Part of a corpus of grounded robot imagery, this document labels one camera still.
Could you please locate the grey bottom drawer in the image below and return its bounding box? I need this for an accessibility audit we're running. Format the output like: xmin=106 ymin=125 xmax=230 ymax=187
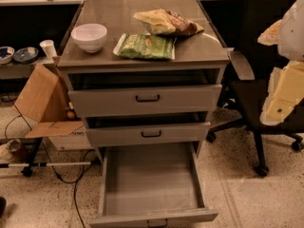
xmin=89 ymin=142 xmax=219 ymax=228

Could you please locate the low grey side shelf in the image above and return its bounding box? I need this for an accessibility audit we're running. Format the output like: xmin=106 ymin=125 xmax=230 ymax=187
xmin=0 ymin=58 xmax=54 ymax=80

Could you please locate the blue bowl on shelf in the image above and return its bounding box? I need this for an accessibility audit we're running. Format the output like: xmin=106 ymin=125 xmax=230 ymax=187
xmin=13 ymin=47 xmax=39 ymax=64

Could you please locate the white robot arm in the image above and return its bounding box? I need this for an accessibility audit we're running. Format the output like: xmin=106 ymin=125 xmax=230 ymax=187
xmin=257 ymin=0 xmax=304 ymax=125

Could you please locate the grey drawer cabinet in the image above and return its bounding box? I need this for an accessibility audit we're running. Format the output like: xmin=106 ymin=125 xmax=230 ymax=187
xmin=59 ymin=0 xmax=228 ymax=158

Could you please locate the white paper cup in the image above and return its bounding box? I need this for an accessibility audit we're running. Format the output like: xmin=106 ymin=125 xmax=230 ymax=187
xmin=40 ymin=40 xmax=57 ymax=60

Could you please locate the grey middle drawer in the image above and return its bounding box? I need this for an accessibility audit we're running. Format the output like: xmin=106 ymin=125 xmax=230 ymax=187
xmin=86 ymin=122 xmax=211 ymax=147

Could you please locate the yellow brown chip bag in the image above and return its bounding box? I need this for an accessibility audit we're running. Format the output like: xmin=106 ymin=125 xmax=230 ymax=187
xmin=133 ymin=9 xmax=204 ymax=37

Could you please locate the black office chair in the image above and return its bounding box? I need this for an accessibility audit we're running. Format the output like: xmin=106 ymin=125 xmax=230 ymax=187
xmin=206 ymin=0 xmax=304 ymax=177

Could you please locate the grey drawer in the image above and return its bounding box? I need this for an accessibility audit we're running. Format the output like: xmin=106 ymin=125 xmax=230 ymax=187
xmin=89 ymin=142 xmax=219 ymax=228
xmin=68 ymin=85 xmax=221 ymax=117
xmin=86 ymin=122 xmax=211 ymax=147

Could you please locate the white blue bowl at edge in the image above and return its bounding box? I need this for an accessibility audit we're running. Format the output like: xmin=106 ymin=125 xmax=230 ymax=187
xmin=0 ymin=47 xmax=15 ymax=65

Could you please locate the brown cardboard box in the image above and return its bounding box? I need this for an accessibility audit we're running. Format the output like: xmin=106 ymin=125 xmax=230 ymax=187
xmin=14 ymin=64 xmax=91 ymax=150

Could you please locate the grey top drawer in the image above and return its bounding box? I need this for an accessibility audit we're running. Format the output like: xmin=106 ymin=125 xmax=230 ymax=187
xmin=68 ymin=85 xmax=221 ymax=117

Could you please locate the black floor cable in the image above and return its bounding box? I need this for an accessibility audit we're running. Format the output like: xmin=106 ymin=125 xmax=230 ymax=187
xmin=0 ymin=93 xmax=99 ymax=228

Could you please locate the green chip bag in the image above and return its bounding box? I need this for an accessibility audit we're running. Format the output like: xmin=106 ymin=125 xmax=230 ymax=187
xmin=113 ymin=33 xmax=175 ymax=60

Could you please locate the white ceramic bowl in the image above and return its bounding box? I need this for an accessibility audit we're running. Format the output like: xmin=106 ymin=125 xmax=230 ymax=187
xmin=71 ymin=24 xmax=107 ymax=53

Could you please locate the black and white stand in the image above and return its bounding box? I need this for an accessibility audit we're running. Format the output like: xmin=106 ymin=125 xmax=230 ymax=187
xmin=0 ymin=137 xmax=96 ymax=178

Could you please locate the small brown cup on floor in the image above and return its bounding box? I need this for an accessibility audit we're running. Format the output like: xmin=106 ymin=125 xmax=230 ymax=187
xmin=7 ymin=139 xmax=29 ymax=162

